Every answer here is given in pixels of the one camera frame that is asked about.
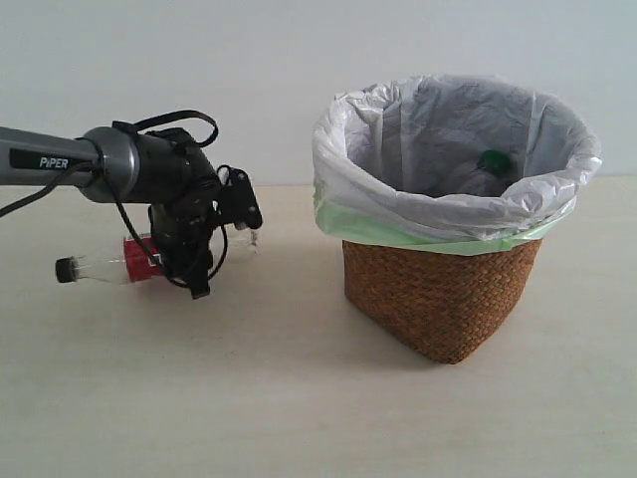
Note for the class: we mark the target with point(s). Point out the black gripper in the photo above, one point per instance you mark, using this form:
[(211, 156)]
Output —
[(179, 185)]

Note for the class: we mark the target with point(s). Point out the red label clear bottle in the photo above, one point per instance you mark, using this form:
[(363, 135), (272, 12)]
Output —
[(125, 262)]

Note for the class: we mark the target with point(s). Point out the green label water bottle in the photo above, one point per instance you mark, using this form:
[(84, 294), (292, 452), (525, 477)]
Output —
[(486, 176)]

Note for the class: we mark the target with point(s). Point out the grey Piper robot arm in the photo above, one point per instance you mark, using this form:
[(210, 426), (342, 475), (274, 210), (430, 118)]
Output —
[(103, 165)]

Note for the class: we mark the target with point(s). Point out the white plastic trash bag liner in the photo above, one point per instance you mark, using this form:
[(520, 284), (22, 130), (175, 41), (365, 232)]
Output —
[(383, 158)]

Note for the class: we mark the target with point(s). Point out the brown woven wicker basket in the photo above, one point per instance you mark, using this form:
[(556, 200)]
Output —
[(441, 306)]

